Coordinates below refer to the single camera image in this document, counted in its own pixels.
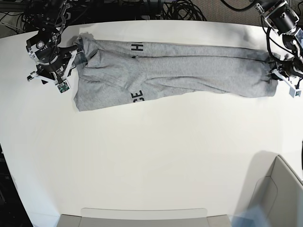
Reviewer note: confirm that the grey T-shirt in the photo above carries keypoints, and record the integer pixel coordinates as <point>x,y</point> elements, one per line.
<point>119,73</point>

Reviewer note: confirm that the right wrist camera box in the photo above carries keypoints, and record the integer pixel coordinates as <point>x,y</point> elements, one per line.
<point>63,87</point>

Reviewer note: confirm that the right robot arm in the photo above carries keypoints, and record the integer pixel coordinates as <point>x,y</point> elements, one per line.
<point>51,23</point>

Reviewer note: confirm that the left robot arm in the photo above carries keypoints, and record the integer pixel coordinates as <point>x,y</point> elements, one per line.
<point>281,19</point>

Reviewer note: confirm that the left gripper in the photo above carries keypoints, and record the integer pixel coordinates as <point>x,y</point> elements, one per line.
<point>291,68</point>

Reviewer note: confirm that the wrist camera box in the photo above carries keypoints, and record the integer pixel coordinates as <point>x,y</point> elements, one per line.
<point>63,87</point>
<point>295,92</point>

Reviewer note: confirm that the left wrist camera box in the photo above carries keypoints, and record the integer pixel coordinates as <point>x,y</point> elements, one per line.
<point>295,92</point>

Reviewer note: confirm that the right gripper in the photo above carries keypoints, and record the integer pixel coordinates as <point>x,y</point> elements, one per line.
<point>53,64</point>

